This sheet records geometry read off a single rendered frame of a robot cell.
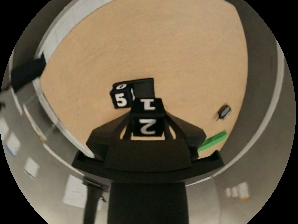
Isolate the green rectangular bar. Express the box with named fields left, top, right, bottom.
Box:
left=198, top=129, right=228, bottom=152

